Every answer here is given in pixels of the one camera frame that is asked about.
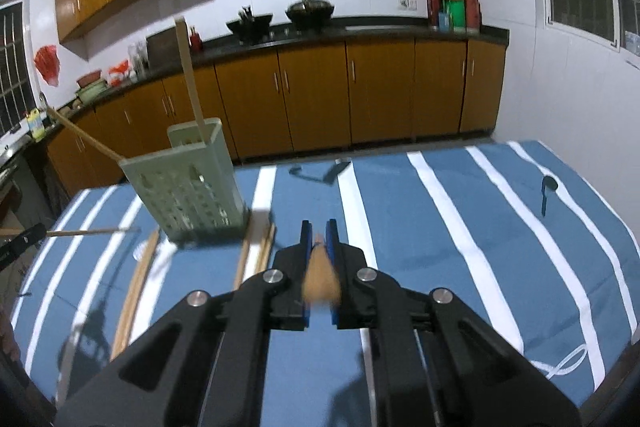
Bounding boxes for green container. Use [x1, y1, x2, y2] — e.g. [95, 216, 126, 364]
[447, 0, 468, 32]

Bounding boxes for wooden base cabinets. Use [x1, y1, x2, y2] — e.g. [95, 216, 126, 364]
[47, 38, 507, 198]

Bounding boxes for wooden chopstick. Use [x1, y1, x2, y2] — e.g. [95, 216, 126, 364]
[234, 227, 256, 290]
[111, 229, 161, 358]
[302, 234, 343, 308]
[45, 227, 141, 238]
[255, 222, 277, 275]
[47, 107, 123, 162]
[175, 18, 206, 140]

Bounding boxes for black spoon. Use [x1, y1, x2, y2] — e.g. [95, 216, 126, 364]
[289, 161, 351, 185]
[540, 175, 560, 217]

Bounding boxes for dark cutting board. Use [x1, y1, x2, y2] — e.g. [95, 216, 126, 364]
[146, 29, 187, 68]

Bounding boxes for yellow detergent bottle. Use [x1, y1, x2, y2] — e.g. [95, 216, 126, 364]
[25, 108, 47, 142]

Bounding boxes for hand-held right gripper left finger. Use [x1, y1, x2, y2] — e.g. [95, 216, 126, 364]
[55, 219, 313, 427]

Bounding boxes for clear glass jars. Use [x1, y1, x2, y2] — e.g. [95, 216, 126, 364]
[129, 42, 150, 72]

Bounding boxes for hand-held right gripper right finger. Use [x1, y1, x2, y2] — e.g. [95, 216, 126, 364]
[326, 218, 585, 427]

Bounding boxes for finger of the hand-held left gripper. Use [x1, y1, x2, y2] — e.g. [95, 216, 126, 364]
[0, 223, 47, 264]

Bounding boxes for green basin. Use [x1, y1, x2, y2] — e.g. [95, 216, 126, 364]
[75, 79, 110, 100]

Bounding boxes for black kitchen countertop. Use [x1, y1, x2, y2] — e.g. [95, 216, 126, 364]
[0, 18, 511, 168]

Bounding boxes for black pot with lid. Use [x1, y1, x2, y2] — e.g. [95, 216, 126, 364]
[285, 0, 336, 30]

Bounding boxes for blue white striped tablecloth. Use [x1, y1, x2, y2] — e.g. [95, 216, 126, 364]
[10, 139, 640, 427]

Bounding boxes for red hanging plastic bag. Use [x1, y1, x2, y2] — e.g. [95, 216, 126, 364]
[34, 46, 62, 85]

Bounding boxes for grey perforated chopstick holder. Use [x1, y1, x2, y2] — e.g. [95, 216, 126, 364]
[119, 117, 251, 248]

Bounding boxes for black wok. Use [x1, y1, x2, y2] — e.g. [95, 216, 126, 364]
[226, 9, 275, 44]

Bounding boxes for red and white bag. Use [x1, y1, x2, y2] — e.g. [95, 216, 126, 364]
[109, 62, 133, 85]

